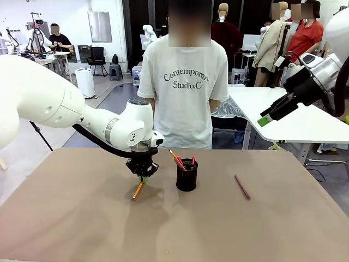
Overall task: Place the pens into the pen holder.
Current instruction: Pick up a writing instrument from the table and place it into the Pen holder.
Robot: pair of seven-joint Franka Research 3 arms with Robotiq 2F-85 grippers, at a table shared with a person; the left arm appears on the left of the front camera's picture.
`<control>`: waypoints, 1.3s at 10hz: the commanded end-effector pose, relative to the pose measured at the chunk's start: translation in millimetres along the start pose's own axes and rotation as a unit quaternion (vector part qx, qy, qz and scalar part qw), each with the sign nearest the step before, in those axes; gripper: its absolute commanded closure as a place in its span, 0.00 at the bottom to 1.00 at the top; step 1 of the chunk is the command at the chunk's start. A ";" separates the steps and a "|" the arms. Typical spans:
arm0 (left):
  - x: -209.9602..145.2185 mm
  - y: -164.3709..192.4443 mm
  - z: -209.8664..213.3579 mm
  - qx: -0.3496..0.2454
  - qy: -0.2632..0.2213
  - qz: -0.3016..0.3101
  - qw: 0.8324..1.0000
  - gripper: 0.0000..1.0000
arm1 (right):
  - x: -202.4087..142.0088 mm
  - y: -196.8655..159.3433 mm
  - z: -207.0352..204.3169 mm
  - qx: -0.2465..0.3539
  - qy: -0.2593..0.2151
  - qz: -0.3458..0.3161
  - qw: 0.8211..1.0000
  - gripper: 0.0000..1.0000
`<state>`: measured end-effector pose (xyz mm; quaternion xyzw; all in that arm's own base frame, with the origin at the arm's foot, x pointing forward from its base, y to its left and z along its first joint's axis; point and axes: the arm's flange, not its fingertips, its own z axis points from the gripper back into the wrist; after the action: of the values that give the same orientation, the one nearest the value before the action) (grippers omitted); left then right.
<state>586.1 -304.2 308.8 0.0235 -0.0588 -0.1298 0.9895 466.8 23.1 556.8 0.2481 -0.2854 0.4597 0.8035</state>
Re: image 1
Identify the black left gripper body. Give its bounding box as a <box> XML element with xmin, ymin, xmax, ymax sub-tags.
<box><xmin>130</xmin><ymin>151</ymin><xmax>158</xmax><ymax>176</ymax></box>

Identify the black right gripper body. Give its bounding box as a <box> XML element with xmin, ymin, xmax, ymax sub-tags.
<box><xmin>283</xmin><ymin>67</ymin><xmax>320</xmax><ymax>106</ymax></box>

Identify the yellow pencil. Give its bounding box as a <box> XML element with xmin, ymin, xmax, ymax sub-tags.
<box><xmin>131</xmin><ymin>182</ymin><xmax>144</xmax><ymax>201</ymax></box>

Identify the dark red pen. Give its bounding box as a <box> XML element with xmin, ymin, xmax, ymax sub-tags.
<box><xmin>234</xmin><ymin>174</ymin><xmax>251</xmax><ymax>200</ymax></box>

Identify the black mesh pen holder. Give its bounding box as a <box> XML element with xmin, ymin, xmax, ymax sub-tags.
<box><xmin>176</xmin><ymin>158</ymin><xmax>199</xmax><ymax>192</ymax></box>

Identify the white side table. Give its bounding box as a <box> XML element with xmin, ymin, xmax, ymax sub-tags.
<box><xmin>228</xmin><ymin>86</ymin><xmax>349</xmax><ymax>167</ymax></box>

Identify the clear plastic sheet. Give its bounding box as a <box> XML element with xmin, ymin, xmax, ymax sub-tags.
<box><xmin>212</xmin><ymin>99</ymin><xmax>248</xmax><ymax>118</ymax></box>

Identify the grey computer case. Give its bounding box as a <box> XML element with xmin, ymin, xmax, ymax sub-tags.
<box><xmin>231</xmin><ymin>68</ymin><xmax>246</xmax><ymax>84</ymax></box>

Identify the person in red shirt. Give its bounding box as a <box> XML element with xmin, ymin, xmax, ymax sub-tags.
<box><xmin>285</xmin><ymin>0</ymin><xmax>325</xmax><ymax>62</ymax></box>

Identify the mannequin with beige coat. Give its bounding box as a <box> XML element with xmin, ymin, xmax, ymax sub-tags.
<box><xmin>252</xmin><ymin>1</ymin><xmax>290</xmax><ymax>88</ymax></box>

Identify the white display board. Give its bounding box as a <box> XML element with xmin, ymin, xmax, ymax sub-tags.
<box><xmin>242</xmin><ymin>34</ymin><xmax>264</xmax><ymax>51</ymax></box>

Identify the person in white t-shirt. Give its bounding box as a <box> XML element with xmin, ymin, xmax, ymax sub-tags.
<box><xmin>137</xmin><ymin>0</ymin><xmax>230</xmax><ymax>150</ymax></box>

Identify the mannequin with dark red garment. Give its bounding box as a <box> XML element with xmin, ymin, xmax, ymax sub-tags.
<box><xmin>210</xmin><ymin>2</ymin><xmax>243</xmax><ymax>69</ymax></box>

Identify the lit computer tower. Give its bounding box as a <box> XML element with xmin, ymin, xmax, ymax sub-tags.
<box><xmin>132</xmin><ymin>66</ymin><xmax>142</xmax><ymax>87</ymax></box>

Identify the grey plastic stool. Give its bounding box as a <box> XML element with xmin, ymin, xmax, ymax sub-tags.
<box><xmin>109</xmin><ymin>62</ymin><xmax>124</xmax><ymax>81</ymax></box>

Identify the black tripod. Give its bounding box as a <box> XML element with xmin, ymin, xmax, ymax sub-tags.
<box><xmin>29</xmin><ymin>121</ymin><xmax>54</xmax><ymax>152</ymax></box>

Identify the white air purifier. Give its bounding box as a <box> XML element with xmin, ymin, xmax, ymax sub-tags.
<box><xmin>75</xmin><ymin>68</ymin><xmax>96</xmax><ymax>99</ymax></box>

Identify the black office chair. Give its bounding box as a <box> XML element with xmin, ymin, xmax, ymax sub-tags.
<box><xmin>87</xmin><ymin>46</ymin><xmax>109</xmax><ymax>77</ymax></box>

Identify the white round desk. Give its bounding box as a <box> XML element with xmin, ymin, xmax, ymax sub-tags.
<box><xmin>53</xmin><ymin>51</ymin><xmax>74</xmax><ymax>82</ymax></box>

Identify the seated person in black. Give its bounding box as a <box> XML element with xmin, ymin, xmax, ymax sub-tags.
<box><xmin>49</xmin><ymin>23</ymin><xmax>73</xmax><ymax>54</ymax></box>

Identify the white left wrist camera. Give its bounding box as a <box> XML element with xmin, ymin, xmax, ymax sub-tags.
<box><xmin>151</xmin><ymin>130</ymin><xmax>166</xmax><ymax>148</ymax></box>

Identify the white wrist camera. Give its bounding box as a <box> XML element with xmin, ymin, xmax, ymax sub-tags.
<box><xmin>302</xmin><ymin>53</ymin><xmax>317</xmax><ymax>66</ymax></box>
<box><xmin>151</xmin><ymin>130</ymin><xmax>166</xmax><ymax>148</ymax></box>

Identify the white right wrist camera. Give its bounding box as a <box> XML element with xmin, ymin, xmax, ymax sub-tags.
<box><xmin>302</xmin><ymin>53</ymin><xmax>317</xmax><ymax>66</ymax></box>

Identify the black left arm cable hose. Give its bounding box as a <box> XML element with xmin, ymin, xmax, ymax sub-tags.
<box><xmin>72</xmin><ymin>124</ymin><xmax>159</xmax><ymax>159</ymax></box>

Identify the black floor cable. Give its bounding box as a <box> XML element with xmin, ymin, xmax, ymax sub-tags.
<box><xmin>308</xmin><ymin>166</ymin><xmax>327</xmax><ymax>183</ymax></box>

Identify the grey metal wall cabinet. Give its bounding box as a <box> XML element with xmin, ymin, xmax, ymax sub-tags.
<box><xmin>87</xmin><ymin>11</ymin><xmax>112</xmax><ymax>43</ymax></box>

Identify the white robot with black cables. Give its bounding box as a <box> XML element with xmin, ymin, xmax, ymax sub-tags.
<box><xmin>26</xmin><ymin>12</ymin><xmax>52</xmax><ymax>55</ymax></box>
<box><xmin>0</xmin><ymin>27</ymin><xmax>20</xmax><ymax>55</ymax></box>

